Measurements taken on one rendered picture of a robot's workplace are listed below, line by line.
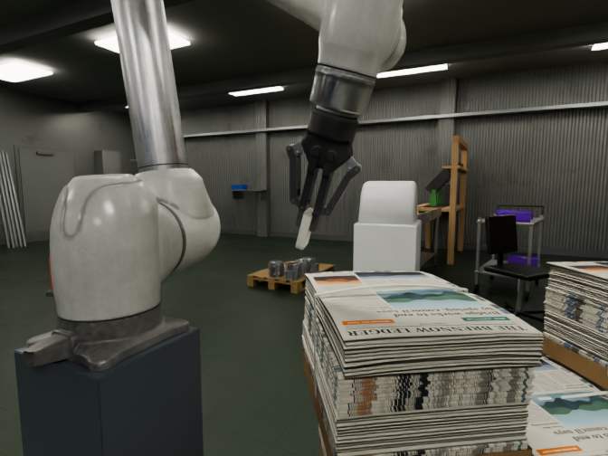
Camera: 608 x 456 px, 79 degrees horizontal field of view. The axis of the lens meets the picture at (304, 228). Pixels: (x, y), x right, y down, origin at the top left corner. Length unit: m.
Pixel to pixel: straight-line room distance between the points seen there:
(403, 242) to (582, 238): 5.28
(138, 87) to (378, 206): 2.94
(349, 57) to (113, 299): 0.48
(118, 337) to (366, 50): 0.54
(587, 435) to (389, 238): 2.80
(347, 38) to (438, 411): 0.52
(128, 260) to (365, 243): 3.06
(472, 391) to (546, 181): 7.68
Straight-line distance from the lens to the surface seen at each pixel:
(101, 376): 0.61
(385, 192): 3.58
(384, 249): 3.52
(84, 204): 0.63
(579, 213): 8.31
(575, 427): 0.89
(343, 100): 0.56
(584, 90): 8.44
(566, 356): 1.10
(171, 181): 0.78
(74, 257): 0.63
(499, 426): 0.66
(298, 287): 4.45
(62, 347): 0.66
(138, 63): 0.86
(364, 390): 0.55
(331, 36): 0.56
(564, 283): 1.08
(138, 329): 0.65
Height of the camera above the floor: 1.25
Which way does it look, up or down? 6 degrees down
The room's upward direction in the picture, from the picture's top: straight up
